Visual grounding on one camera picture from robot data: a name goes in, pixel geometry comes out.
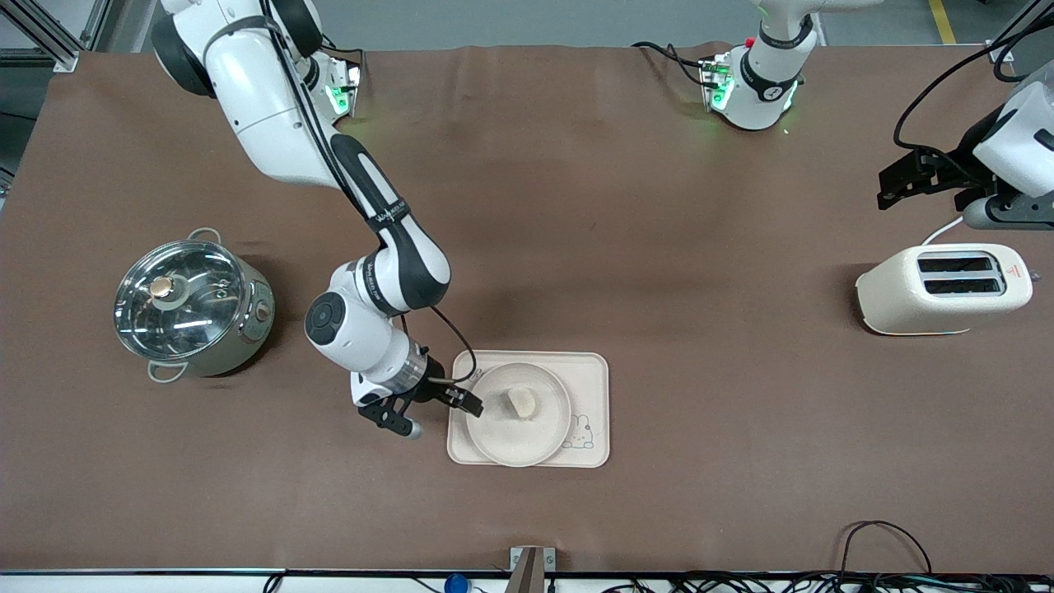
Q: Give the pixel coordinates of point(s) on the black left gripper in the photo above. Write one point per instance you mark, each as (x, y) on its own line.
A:
(962, 159)

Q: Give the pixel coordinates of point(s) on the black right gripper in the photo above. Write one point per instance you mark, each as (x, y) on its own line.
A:
(431, 389)

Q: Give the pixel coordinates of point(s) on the cream round plate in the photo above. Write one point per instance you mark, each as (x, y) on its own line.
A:
(502, 436)

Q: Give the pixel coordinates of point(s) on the pale steamed bun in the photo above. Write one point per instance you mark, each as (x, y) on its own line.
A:
(522, 402)

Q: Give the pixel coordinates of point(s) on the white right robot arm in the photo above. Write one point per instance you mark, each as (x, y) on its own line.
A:
(263, 107)

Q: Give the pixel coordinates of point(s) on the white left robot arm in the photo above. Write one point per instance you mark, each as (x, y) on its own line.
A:
(757, 82)

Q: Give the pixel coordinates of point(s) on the cream rabbit print tray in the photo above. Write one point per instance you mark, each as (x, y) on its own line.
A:
(593, 371)

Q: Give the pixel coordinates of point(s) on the cream two-slot toaster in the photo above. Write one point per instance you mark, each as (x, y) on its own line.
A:
(930, 309)

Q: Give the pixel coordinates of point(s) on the blue round knob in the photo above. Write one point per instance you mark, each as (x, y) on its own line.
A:
(455, 585)

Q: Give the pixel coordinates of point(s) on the steel electric cooking pot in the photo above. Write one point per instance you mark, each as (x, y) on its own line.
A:
(247, 338)

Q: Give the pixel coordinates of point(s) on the brown table mat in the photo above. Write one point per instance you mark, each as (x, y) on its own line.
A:
(659, 247)

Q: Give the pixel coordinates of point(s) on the glass pot lid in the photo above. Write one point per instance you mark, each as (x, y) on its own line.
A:
(185, 305)

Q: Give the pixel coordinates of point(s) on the aluminium frame profile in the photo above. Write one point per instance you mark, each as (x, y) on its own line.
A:
(998, 51)
(49, 45)

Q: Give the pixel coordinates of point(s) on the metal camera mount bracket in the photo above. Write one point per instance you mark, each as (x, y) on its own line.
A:
(531, 568)

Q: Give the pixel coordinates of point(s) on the green-lit metal base bracket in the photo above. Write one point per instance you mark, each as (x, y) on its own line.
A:
(716, 82)
(342, 95)

